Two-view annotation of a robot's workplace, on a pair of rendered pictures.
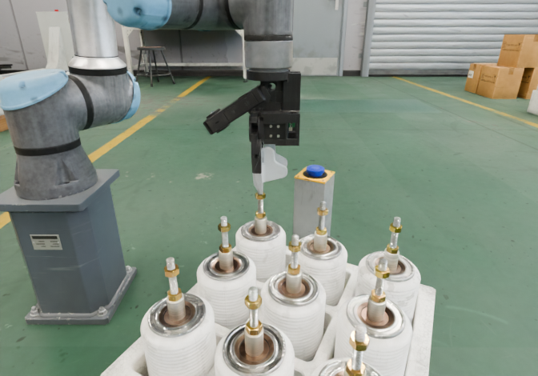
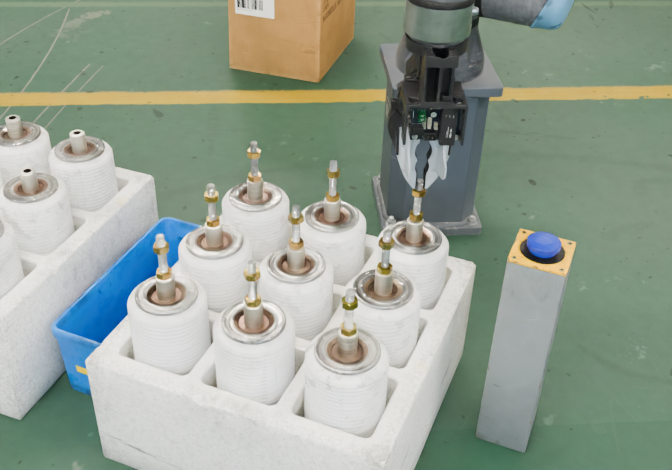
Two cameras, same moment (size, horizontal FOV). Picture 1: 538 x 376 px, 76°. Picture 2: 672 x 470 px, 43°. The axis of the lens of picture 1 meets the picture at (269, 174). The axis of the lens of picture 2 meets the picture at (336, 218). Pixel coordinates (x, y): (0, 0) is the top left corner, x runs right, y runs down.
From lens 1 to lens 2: 1.02 m
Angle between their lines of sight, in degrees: 73
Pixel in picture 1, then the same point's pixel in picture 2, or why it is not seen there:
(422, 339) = (278, 418)
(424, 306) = (340, 438)
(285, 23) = not seen: outside the picture
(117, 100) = not seen: outside the picture
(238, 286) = (303, 230)
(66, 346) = not seen: hidden behind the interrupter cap
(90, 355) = not seen: hidden behind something
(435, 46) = not seen: outside the picture
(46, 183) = (403, 52)
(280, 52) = (412, 17)
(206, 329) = (242, 217)
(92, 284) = (395, 186)
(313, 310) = (265, 282)
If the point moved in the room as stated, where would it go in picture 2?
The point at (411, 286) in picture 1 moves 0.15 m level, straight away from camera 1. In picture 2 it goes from (311, 368) to (441, 410)
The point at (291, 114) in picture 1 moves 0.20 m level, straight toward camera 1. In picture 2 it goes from (405, 99) to (227, 96)
